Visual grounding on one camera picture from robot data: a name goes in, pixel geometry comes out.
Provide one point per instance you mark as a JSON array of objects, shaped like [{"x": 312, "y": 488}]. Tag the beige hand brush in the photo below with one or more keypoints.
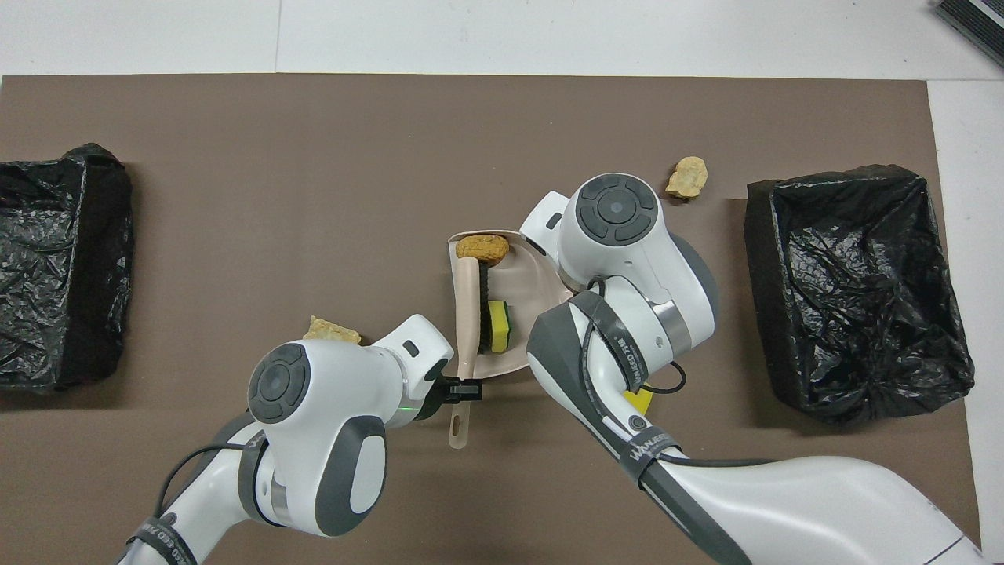
[{"x": 469, "y": 314}]

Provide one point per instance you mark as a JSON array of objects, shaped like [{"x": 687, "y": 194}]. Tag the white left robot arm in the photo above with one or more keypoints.
[{"x": 329, "y": 392}]

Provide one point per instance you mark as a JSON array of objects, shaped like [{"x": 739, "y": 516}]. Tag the notched yellow sponge piece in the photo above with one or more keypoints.
[{"x": 639, "y": 401}]

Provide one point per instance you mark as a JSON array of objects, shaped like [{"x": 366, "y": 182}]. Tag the pale toast slice piece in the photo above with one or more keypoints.
[{"x": 325, "y": 329}]

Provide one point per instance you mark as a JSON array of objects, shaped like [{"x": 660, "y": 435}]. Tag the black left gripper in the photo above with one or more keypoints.
[{"x": 435, "y": 392}]

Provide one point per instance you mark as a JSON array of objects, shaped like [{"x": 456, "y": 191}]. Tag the brown bread roll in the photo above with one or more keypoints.
[{"x": 482, "y": 248}]

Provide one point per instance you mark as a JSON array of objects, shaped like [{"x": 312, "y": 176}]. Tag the pale bread piece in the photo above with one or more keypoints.
[{"x": 687, "y": 177}]

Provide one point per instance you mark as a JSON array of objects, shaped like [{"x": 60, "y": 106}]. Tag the dark ribbed box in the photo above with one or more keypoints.
[{"x": 973, "y": 23}]

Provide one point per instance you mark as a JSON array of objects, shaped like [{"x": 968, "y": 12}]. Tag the brown table mat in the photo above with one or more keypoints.
[{"x": 314, "y": 157}]

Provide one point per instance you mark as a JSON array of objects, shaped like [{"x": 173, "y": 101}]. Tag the beige plastic dustpan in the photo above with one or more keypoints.
[{"x": 518, "y": 276}]

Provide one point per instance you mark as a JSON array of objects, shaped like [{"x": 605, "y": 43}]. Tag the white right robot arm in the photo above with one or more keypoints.
[{"x": 620, "y": 235}]

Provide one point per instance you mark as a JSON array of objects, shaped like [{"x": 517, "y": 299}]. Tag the green and yellow sponge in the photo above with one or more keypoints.
[{"x": 498, "y": 326}]

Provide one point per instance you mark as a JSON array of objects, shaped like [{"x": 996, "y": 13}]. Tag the black bag lined bin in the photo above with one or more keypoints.
[
  {"x": 55, "y": 267},
  {"x": 863, "y": 298}
]

